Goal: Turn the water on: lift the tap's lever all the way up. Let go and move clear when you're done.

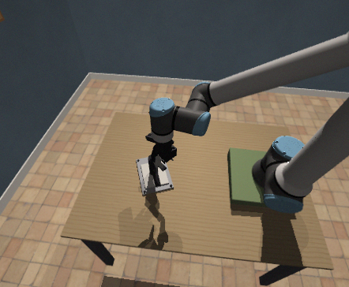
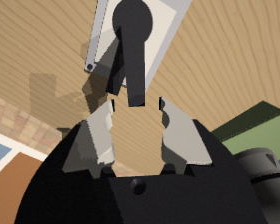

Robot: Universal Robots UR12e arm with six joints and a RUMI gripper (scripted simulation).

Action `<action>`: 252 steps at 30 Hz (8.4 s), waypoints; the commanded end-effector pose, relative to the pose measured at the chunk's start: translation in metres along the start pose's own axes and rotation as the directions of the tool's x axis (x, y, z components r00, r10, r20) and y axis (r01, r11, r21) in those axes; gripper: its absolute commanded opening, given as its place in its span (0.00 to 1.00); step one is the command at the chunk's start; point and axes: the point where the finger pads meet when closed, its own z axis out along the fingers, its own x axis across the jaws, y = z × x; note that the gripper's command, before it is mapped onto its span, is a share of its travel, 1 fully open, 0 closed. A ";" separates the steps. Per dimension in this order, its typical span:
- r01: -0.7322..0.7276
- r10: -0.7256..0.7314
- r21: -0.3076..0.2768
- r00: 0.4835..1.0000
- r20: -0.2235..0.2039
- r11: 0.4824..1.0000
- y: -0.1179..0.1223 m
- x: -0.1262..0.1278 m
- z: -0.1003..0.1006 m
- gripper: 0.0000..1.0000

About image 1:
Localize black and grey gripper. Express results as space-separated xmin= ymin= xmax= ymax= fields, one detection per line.
xmin=151 ymin=140 xmax=177 ymax=169

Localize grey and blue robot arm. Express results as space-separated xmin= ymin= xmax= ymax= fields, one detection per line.
xmin=145 ymin=32 xmax=349 ymax=213

